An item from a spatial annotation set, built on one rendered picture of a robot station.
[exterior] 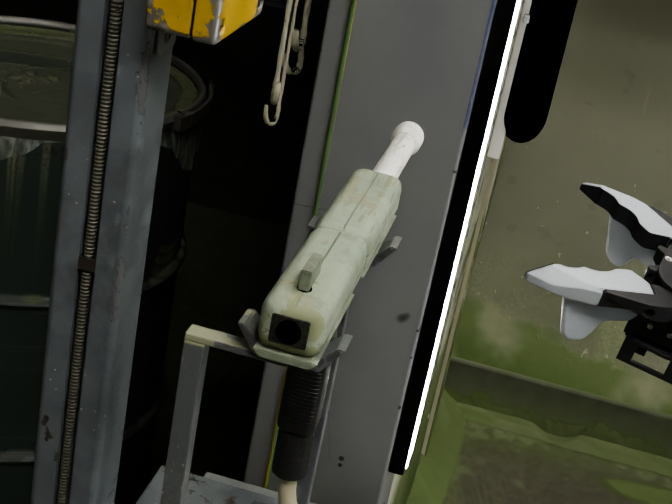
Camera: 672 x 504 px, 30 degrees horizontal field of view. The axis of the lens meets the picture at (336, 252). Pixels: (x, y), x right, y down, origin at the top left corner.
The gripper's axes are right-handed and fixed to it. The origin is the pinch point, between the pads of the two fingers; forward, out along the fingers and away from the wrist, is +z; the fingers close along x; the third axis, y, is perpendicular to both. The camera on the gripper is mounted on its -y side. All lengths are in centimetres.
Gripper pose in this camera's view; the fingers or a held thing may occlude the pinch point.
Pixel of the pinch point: (555, 218)
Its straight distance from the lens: 99.1
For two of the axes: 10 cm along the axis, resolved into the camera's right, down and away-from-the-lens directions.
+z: -8.8, -4.2, 2.3
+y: -2.1, 7.7, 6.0
